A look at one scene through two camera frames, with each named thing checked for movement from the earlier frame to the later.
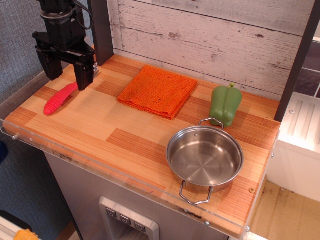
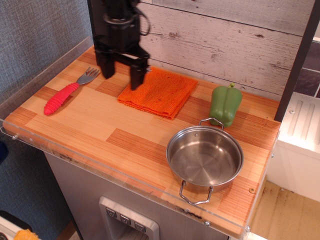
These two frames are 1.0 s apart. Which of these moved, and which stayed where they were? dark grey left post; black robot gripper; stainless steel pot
Moved: black robot gripper
Stayed: stainless steel pot; dark grey left post
